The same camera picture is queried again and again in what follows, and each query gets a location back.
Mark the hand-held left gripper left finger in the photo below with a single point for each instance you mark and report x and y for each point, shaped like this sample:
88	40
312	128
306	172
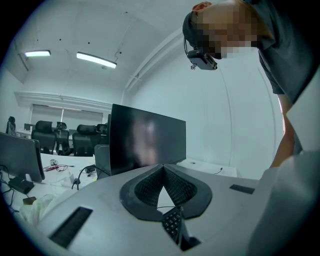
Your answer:
130	197

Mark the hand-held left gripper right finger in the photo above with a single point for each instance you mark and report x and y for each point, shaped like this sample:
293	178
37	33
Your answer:
197	197

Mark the black keyboard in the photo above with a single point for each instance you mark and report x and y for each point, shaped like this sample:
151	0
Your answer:
172	222

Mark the person's left forearm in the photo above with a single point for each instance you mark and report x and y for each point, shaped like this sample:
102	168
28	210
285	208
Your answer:
283	147

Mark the grey-backed computer monitor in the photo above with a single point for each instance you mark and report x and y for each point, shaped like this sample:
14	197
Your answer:
102	158
18	155

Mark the black computer monitor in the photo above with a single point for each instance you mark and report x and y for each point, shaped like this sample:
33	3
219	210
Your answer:
140	135

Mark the black office chair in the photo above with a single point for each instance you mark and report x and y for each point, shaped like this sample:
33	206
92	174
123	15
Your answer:
11	125
62	138
44	137
85	140

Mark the white plastic bag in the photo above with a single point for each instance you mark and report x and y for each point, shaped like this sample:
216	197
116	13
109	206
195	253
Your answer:
35	207

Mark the black power adapter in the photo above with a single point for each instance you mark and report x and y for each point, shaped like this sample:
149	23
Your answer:
21	184

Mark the long ceiling light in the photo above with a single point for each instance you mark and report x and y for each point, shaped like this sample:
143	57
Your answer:
96	59
37	53

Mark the person's dark grey shirt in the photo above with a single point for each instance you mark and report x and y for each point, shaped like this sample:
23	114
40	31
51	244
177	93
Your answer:
282	50

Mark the person's head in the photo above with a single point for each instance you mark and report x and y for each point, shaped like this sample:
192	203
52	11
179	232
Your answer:
225	27

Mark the black head-mounted camera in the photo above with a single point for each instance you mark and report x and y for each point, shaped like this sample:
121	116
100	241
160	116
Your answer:
201	60

